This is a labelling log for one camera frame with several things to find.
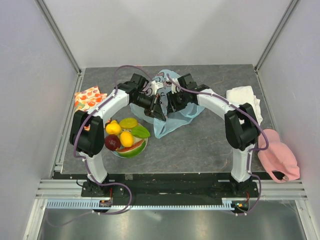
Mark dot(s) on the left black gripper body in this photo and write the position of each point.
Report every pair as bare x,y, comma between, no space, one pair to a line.
150,111

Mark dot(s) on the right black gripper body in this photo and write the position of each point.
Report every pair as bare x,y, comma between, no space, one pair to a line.
178,101

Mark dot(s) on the light blue plastic bag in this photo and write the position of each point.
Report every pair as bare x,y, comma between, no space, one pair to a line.
173,120

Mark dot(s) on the green fake starfruit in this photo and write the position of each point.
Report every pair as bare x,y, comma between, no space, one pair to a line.
140,131

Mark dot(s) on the yellow fake mango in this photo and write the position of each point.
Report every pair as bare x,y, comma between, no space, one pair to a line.
128,123

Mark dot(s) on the yellow fake lemon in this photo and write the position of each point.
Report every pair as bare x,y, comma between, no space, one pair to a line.
126,139
113,128

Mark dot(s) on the fake watermelon slice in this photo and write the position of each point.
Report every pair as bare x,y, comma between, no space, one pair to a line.
130,152

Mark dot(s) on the red fake apple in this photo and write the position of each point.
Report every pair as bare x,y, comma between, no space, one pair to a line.
112,142

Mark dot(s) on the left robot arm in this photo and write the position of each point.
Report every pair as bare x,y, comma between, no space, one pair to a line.
88,127

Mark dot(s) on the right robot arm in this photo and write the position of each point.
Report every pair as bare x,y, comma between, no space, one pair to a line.
241,127

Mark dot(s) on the cream and blue plate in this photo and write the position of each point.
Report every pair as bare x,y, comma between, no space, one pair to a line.
136,140

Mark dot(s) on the white folded cloth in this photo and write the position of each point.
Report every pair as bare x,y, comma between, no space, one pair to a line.
245,94

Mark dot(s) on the floral orange napkin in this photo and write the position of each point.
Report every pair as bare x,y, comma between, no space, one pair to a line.
89,98

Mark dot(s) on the pink cap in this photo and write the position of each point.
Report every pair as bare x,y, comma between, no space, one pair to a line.
276,158

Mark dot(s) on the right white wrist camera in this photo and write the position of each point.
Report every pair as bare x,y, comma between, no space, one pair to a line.
174,89

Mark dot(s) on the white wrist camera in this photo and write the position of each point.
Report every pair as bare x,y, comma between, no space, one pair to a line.
157,86
174,89

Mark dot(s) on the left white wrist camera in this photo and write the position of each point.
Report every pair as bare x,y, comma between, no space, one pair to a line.
157,86

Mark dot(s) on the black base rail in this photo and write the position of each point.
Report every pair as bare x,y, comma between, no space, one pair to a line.
214,185

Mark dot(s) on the slotted cable duct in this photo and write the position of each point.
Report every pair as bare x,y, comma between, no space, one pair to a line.
96,204

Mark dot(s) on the right aluminium frame post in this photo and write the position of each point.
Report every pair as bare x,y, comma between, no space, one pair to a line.
276,33

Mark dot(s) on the aluminium frame post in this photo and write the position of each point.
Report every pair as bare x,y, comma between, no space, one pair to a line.
58,34
276,33

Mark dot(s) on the left aluminium frame post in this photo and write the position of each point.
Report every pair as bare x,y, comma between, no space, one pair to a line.
58,34

